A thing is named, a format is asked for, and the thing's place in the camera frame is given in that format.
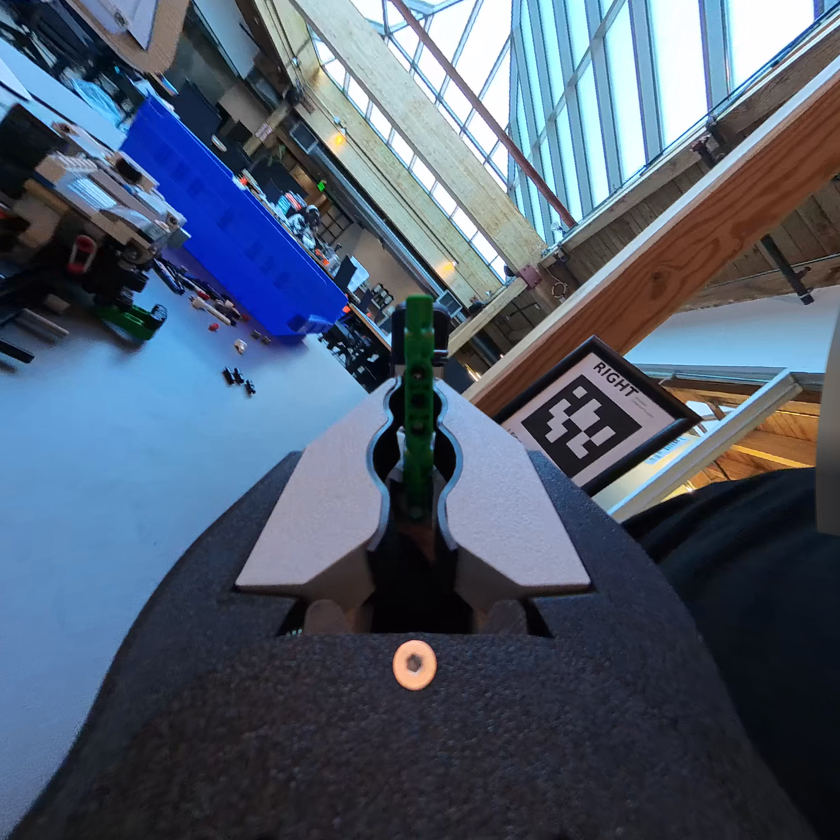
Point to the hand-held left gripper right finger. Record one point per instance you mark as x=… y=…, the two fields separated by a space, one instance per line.
x=518 y=518

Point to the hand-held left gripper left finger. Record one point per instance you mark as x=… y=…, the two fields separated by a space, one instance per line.
x=315 y=518

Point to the green lego beam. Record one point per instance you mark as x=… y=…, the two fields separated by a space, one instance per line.
x=418 y=407

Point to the pile of small lego pieces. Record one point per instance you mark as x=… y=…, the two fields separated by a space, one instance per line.
x=203 y=295

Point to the green lego subassembly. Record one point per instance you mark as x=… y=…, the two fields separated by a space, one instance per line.
x=134 y=321

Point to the white lego truck model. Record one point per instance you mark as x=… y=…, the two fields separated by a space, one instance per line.
x=92 y=197

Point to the black framed marker sign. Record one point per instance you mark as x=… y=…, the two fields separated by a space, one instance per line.
x=590 y=420

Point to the wooden beam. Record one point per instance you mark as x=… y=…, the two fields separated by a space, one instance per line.
x=656 y=262

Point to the blue plastic bin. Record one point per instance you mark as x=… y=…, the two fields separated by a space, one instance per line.
x=236 y=223

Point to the red ceiling pipe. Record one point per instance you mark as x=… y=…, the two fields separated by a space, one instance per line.
x=485 y=111

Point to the large skylight windows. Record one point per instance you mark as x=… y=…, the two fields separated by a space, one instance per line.
x=623 y=98

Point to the printed instruction page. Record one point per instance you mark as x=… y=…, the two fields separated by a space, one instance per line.
x=134 y=19

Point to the pale metal rail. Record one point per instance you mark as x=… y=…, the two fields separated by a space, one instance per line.
x=722 y=439

